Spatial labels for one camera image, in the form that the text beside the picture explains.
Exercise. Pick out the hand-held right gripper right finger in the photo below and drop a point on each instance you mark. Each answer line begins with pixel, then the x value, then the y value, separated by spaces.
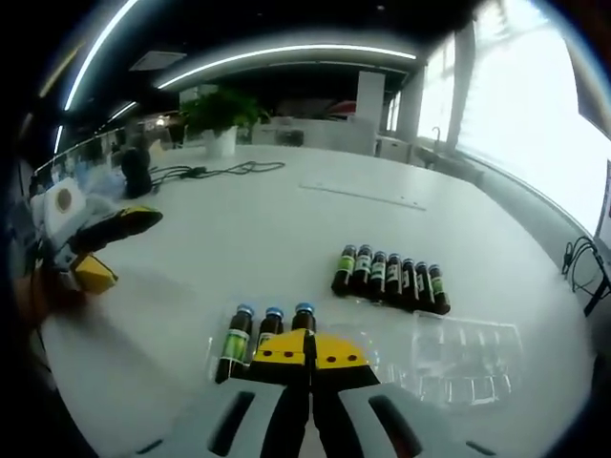
pixel 339 353

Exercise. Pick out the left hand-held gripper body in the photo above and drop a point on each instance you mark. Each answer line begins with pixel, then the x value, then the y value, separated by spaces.
pixel 62 214

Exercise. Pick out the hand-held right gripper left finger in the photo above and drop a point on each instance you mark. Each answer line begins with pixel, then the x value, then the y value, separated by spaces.
pixel 281 348

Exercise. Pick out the blue-capped brown medicine bottle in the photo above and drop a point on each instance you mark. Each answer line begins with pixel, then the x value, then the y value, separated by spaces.
pixel 234 343
pixel 269 329
pixel 304 319

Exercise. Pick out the row of brown medicine bottles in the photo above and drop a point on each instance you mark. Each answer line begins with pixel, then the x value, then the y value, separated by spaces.
pixel 382 276

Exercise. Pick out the clear plastic tray box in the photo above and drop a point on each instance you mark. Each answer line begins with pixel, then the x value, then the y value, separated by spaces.
pixel 465 348

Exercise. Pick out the person's left hand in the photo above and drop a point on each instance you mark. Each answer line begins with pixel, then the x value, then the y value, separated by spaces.
pixel 38 300

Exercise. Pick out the bluish white crumpled bag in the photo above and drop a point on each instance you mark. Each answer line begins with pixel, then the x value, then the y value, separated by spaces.
pixel 98 183

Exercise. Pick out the black upright object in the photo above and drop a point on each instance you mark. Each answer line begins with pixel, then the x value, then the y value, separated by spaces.
pixel 136 172

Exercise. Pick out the green plant in white pot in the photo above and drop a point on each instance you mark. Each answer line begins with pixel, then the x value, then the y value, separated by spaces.
pixel 219 112

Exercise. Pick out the ceiling air vent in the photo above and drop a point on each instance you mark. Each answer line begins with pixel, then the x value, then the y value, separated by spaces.
pixel 157 62

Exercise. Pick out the white low cabinet row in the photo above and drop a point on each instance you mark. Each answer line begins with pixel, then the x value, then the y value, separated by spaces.
pixel 315 136

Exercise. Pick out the sink counter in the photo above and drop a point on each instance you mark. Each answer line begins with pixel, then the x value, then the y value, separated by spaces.
pixel 448 162

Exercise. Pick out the curved sink faucet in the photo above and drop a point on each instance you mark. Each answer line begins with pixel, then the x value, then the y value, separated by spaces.
pixel 436 133

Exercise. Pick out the long curved ceiling light strip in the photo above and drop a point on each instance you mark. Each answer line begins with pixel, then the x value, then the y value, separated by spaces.
pixel 286 49

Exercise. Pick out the red white background object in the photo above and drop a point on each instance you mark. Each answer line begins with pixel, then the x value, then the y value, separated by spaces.
pixel 343 108

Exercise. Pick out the white square column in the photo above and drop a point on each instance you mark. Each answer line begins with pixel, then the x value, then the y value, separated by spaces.
pixel 377 105

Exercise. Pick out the black laptop stand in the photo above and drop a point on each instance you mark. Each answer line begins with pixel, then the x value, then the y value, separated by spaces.
pixel 596 291

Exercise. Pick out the narrow window with blinds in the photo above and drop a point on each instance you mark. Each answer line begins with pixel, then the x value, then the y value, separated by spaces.
pixel 436 95

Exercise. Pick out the large window with blinds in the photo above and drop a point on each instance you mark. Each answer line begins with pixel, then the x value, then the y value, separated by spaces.
pixel 525 95

